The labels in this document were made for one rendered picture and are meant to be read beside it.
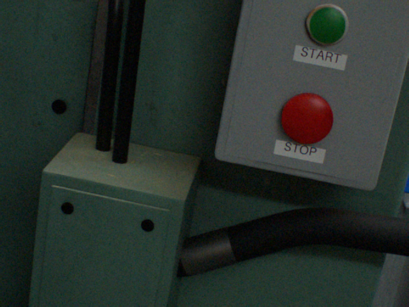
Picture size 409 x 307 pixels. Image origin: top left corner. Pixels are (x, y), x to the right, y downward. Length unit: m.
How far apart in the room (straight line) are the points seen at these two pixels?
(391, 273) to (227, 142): 1.04
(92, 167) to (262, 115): 0.11
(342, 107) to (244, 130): 0.06
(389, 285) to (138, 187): 1.06
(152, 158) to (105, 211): 0.06
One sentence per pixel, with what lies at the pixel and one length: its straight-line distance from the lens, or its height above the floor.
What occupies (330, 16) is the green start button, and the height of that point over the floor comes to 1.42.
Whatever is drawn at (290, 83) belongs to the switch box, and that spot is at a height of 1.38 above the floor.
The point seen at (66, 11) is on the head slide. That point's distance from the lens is 0.60.
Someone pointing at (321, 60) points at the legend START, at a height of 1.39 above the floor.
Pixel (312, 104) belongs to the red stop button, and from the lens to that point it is 0.47.
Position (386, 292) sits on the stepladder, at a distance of 1.52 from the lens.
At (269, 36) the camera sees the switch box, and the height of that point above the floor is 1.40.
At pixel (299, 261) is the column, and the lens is 0.59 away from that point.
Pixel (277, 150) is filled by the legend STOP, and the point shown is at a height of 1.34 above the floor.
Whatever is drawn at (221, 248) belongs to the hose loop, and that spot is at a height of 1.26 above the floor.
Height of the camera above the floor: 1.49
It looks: 20 degrees down
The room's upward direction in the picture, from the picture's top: 10 degrees clockwise
